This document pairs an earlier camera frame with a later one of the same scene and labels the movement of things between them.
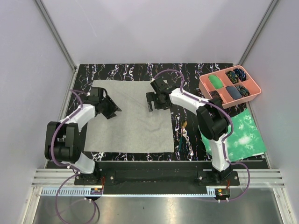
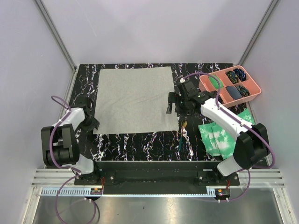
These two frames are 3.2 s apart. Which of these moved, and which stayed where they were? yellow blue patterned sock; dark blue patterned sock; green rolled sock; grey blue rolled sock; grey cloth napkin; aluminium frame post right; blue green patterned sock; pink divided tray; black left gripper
Moved: grey cloth napkin; black left gripper
Stayed: grey blue rolled sock; yellow blue patterned sock; green rolled sock; pink divided tray; dark blue patterned sock; blue green patterned sock; aluminium frame post right
